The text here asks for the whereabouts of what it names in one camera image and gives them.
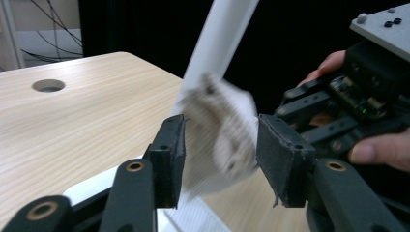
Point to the black curtain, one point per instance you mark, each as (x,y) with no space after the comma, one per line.
(138,29)

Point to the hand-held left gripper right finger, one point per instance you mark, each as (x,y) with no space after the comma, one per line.
(283,154)

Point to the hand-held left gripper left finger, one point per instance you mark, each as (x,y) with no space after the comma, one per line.
(167,154)

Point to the white desk lamp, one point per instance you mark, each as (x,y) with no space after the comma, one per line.
(219,38)

